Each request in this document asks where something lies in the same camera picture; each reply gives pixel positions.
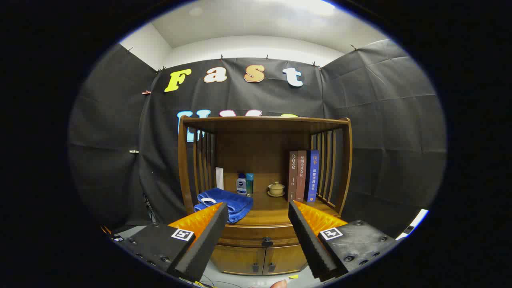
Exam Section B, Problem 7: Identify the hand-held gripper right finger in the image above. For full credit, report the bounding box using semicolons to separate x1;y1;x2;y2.
288;200;400;282

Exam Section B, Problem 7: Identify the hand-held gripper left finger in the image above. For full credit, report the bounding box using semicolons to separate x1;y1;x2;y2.
113;202;229;283

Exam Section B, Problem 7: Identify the wooden drawer with black knob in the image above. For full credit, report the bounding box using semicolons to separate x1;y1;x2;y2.
219;225;298;247

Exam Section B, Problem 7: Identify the wooden cabinet door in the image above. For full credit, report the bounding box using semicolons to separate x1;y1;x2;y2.
263;244;308;275
211;245;266;276

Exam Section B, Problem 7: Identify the wooden countertop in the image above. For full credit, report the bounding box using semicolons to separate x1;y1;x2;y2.
188;173;340;226

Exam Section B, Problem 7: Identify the brown wooden cabinet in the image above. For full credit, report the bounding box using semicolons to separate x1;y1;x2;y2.
177;116;353;276

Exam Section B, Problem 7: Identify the blue folded towel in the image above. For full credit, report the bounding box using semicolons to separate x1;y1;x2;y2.
194;188;254;224

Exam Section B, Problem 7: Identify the beige lidded teacup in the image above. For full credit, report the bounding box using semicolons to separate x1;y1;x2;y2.
267;181;286;198

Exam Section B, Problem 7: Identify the blue book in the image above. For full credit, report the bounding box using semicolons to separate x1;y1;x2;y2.
305;150;320;202

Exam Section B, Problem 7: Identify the reddish brown book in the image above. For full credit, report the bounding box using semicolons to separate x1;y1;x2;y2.
295;150;308;202

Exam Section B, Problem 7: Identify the dark brown book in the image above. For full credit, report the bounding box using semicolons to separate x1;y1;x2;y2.
287;151;299;202

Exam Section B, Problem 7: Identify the black backdrop cloth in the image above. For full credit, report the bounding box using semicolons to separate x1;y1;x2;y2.
68;39;447;240

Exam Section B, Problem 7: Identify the black cable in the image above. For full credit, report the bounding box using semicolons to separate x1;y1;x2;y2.
198;274;240;288

